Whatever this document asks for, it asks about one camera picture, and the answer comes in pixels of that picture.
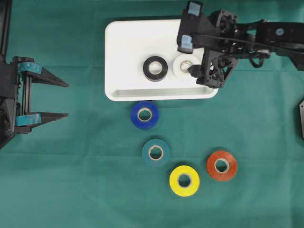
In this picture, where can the red tape roll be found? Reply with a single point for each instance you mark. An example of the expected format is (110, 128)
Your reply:
(221, 166)

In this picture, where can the blue tape roll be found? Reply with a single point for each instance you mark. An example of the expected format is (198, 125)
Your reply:
(144, 115)

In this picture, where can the white tape roll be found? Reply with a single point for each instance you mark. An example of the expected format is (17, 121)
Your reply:
(181, 65)

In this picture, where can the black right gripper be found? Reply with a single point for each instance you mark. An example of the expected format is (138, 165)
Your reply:
(225, 41)

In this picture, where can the white plastic case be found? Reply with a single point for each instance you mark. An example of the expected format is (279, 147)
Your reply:
(128, 44)

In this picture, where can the yellow tape roll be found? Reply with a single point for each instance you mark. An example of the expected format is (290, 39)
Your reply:
(184, 181)

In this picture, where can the black angle bracket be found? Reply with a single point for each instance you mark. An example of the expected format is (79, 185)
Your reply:
(301, 112)

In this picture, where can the green tape roll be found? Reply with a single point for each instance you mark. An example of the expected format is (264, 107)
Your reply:
(156, 153)

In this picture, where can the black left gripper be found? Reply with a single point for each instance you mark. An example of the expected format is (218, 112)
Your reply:
(9, 92)

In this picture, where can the black tape roll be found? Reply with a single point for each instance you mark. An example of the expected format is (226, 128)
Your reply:
(155, 68)

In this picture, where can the green table cloth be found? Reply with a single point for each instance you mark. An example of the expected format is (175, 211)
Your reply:
(87, 171)

